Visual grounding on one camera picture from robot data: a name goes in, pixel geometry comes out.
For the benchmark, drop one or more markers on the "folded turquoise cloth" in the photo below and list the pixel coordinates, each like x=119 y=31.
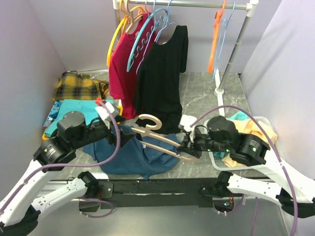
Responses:
x=86 y=107

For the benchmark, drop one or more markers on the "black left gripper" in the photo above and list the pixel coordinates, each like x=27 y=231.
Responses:
x=111 y=136

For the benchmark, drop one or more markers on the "thin blue wire hanger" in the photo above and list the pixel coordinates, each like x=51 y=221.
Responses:
x=220 y=41

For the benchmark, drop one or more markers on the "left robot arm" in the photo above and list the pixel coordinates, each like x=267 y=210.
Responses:
x=22 y=208

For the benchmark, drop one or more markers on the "black shirt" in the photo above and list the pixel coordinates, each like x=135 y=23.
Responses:
x=157 y=86

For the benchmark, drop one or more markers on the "yellow plaid shirt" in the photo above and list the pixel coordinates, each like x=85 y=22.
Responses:
x=79 y=87

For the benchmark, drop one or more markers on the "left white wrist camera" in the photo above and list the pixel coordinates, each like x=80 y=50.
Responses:
x=106 y=110

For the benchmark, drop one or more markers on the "blue patterned cloth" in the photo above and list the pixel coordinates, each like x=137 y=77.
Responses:
x=53 y=113

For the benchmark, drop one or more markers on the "yellow plastic tray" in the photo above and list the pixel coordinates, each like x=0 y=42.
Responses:
x=44 y=137

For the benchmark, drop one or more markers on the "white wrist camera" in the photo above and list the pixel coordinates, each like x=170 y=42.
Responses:
x=187 y=126
x=106 y=110

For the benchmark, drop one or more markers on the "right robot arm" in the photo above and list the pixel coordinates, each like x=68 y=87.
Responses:
x=291 y=190

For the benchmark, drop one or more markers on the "black base bar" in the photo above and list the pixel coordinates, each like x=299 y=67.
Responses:
x=161 y=192

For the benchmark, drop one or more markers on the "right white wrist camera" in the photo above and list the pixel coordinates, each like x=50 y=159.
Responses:
x=187 y=126

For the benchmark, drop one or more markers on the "light blue wavy hanger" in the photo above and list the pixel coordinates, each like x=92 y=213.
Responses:
x=140 y=39

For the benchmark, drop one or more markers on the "orange plastic hanger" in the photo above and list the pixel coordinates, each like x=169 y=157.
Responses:
x=218 y=16

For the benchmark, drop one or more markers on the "magenta pink shirt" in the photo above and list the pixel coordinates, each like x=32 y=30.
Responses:
x=122 y=84

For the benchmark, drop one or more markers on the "beige hanger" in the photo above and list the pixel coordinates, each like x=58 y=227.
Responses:
x=130 y=17

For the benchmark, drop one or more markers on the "dark blue shirt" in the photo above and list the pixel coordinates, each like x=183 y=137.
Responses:
x=133 y=158

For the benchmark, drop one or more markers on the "white perforated plastic basket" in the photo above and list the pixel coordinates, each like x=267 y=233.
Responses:
x=221 y=166

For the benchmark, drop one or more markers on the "yellow plastic hanger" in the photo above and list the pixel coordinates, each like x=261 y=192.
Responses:
x=121 y=25

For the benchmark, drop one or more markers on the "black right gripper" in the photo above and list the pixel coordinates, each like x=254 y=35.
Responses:
x=187 y=143

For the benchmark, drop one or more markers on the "white clothes rack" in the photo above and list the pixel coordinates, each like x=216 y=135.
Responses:
x=151 y=23

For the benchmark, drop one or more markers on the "turquoise t shirt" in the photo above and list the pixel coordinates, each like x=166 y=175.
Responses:
x=237 y=116

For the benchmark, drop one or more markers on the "cream beige shirt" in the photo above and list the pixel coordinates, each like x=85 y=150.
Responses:
x=248 y=126

